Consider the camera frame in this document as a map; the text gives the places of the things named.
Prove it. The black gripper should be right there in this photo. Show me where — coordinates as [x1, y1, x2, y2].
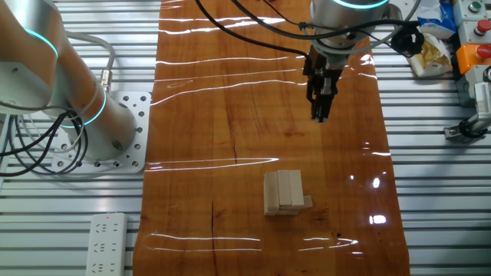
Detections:
[302, 48, 346, 123]

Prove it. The wood grain vinyl mat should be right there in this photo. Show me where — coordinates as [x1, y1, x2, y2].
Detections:
[132, 0, 411, 276]

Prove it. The clear bag with yellow contents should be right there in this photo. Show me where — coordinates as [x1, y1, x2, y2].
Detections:
[406, 32, 453, 77]

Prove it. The blue and white bag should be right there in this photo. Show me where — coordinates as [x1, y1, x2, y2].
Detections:
[416, 0, 457, 40]

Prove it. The orange box with red button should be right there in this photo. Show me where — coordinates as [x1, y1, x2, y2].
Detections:
[455, 43, 491, 76]

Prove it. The grey box with red button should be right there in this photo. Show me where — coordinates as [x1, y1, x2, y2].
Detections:
[458, 18, 491, 46]

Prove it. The grey box with green button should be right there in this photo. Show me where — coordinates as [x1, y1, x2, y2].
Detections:
[452, 0, 491, 28]

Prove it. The white power strip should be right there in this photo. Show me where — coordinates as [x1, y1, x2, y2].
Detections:
[84, 212, 128, 276]

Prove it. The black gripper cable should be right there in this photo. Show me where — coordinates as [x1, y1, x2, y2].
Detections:
[193, 0, 312, 58]

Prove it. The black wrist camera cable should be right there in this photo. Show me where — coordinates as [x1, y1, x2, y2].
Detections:
[229, 0, 426, 58]

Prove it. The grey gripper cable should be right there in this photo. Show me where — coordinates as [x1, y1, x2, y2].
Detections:
[298, 0, 423, 57]

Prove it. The black camera cable loop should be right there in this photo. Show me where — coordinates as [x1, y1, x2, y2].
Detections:
[457, 116, 490, 140]

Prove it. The silver depth camera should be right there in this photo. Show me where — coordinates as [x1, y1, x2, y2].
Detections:
[474, 81, 491, 115]

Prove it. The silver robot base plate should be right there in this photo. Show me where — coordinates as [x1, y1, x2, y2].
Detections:
[51, 90, 153, 174]

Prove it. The grey cable with metal connector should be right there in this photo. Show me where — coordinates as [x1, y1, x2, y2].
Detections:
[64, 32, 116, 94]

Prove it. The black base cable bundle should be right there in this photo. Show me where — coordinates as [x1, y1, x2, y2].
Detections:
[0, 110, 89, 178]

